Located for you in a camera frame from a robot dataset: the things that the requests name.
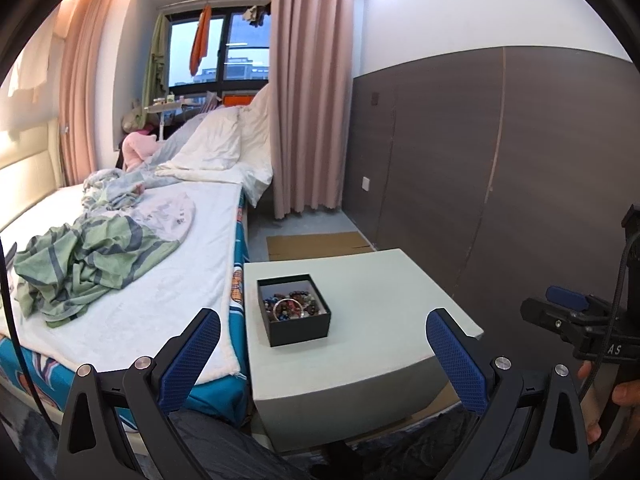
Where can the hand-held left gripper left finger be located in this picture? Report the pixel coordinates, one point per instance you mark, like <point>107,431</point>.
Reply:
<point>190,360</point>

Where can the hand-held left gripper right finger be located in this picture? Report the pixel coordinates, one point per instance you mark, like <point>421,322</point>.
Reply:
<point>457,355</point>

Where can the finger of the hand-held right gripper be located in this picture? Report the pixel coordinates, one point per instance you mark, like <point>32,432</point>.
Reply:
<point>567,297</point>
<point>550,317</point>

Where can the silver bangle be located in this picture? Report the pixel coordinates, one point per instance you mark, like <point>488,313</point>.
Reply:
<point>278,307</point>

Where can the black jewelry box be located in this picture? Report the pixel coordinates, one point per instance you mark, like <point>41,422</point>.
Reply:
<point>300,334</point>

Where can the pile of beaded jewelry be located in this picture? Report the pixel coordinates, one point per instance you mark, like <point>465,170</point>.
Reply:
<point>300,297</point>

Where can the person's right hand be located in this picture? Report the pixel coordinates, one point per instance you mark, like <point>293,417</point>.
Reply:
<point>625,394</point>

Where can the teal printed bedsheet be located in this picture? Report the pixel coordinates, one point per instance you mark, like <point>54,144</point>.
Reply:
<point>215,400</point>

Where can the white bedside table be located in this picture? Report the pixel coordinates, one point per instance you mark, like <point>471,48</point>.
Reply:
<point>375,310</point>

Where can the dark patterned trousers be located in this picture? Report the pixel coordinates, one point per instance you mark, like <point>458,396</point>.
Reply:
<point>240,450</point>

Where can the green striped blanket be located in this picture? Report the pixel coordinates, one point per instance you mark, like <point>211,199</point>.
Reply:
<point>90,255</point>

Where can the white printed garment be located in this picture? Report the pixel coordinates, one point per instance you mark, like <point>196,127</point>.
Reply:
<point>167,215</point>

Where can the flat brown cardboard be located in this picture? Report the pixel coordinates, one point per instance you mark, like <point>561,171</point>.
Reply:
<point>320,246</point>

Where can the blue patterned cloth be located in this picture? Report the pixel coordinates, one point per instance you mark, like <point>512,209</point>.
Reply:
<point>112,187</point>

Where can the light blue quilt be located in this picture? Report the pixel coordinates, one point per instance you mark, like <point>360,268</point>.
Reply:
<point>175,142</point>

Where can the pink plush toy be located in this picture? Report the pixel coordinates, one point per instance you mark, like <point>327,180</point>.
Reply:
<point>140,147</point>

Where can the white duvet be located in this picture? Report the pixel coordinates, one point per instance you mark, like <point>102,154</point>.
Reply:
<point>215,140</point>

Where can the white bed with mattress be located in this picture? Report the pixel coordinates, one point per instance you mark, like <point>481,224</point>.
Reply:
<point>30,170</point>

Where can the grey plush toy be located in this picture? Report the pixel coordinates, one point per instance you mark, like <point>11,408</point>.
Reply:
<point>135,117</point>

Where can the small white folding table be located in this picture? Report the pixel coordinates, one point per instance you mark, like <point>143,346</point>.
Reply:
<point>167,107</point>

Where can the orange box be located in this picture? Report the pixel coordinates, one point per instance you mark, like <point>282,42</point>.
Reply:
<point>240,100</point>

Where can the pink curtain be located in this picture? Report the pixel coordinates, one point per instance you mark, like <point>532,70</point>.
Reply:
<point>82,85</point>
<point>310,85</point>

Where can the green hanging cloth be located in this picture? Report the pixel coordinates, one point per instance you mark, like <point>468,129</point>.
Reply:
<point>156,60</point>

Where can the dark framed window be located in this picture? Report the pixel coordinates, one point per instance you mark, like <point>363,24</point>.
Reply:
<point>240,60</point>

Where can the orange hanging cloth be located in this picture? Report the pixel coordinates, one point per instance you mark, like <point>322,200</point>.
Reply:
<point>200,40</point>

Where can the dark hanging clothes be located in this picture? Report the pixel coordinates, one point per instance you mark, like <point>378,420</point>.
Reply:
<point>255,15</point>

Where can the white wall socket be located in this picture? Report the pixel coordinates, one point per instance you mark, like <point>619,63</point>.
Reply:
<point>366,183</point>

